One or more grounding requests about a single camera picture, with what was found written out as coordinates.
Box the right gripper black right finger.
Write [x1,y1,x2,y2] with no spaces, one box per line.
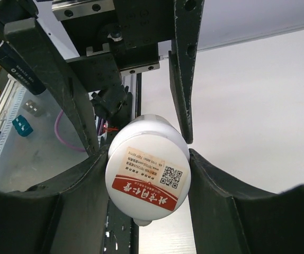
[189,149,304,253]

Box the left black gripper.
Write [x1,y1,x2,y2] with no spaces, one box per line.
[4,1,204,155]

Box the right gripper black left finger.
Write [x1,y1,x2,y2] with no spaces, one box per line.
[0,146,108,253]

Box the white pill bottle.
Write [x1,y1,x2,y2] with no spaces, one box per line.
[105,114,191,226]

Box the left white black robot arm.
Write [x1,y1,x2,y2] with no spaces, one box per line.
[0,0,204,155]

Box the teal connector block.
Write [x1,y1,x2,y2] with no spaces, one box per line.
[12,115,33,137]

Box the grey connector block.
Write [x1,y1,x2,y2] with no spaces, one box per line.
[22,100,43,117]

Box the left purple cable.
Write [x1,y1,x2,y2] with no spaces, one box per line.
[55,108,88,153]

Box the white slotted cable duct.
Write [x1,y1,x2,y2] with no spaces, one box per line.
[0,88,26,158]

